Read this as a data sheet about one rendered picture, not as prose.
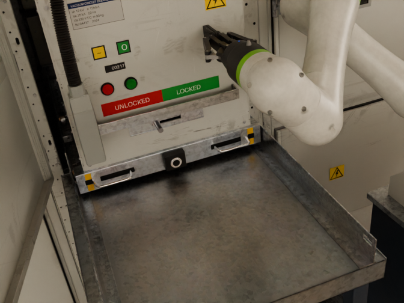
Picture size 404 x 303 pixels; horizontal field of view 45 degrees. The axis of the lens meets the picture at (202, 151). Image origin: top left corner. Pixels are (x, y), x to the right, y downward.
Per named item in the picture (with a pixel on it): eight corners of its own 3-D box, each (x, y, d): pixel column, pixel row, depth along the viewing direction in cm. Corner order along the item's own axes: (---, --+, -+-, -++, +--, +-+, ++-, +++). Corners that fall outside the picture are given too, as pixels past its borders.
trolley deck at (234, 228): (384, 277, 107) (387, 257, 104) (106, 385, 93) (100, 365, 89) (253, 137, 162) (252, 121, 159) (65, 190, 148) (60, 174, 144)
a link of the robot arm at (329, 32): (299, -4, 113) (341, -24, 105) (327, 26, 120) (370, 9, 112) (271, 133, 98) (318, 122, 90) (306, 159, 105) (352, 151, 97)
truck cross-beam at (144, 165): (261, 142, 145) (260, 124, 142) (80, 194, 132) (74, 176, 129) (254, 134, 149) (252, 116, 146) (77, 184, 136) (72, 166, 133)
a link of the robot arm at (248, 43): (276, 40, 98) (234, 50, 96) (278, 93, 104) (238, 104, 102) (263, 32, 103) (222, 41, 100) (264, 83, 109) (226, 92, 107)
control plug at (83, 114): (107, 162, 119) (91, 97, 110) (87, 167, 118) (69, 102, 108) (101, 146, 125) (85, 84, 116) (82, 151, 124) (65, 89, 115)
